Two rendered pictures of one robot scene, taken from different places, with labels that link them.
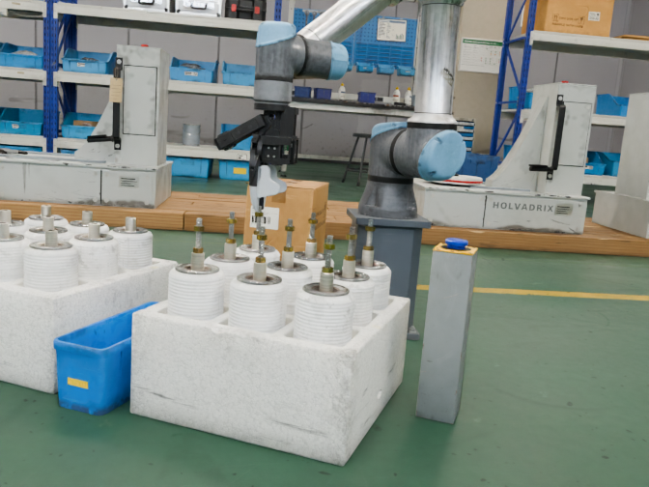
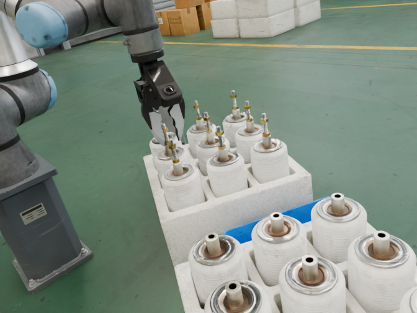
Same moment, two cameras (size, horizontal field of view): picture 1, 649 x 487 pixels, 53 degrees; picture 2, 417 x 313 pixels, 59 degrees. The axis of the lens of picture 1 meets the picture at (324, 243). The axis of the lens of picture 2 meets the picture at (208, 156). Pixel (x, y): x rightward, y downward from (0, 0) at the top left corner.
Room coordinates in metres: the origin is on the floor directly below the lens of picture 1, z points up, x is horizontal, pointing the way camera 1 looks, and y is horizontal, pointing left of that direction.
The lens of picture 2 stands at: (1.65, 0.87, 0.68)
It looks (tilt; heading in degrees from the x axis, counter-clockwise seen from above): 27 degrees down; 241
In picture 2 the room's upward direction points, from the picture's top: 12 degrees counter-clockwise
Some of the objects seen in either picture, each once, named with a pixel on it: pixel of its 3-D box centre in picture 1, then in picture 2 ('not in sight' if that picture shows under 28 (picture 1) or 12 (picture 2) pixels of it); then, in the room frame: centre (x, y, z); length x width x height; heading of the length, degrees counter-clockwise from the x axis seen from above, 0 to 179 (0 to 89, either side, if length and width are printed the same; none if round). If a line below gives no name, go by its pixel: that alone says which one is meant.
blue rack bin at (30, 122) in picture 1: (29, 121); not in sight; (5.69, 2.60, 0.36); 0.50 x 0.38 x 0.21; 5
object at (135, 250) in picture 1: (129, 271); (223, 287); (1.42, 0.43, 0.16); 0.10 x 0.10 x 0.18
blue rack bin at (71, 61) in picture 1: (91, 62); not in sight; (5.75, 2.10, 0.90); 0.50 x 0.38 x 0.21; 6
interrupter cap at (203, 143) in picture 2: (287, 267); (211, 141); (1.18, 0.06, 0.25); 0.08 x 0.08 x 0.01
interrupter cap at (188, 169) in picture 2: (257, 248); (179, 172); (1.33, 0.14, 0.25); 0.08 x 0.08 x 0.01
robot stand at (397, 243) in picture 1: (381, 272); (33, 220); (1.66, -0.15, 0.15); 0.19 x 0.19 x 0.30; 6
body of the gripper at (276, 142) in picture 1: (273, 135); (152, 79); (1.32, 0.12, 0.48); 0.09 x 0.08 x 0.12; 80
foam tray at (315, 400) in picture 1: (281, 351); (221, 190); (1.18, 0.06, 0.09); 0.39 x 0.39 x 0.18; 71
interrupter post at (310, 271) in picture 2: (48, 224); (309, 268); (1.35, 0.58, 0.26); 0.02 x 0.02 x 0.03
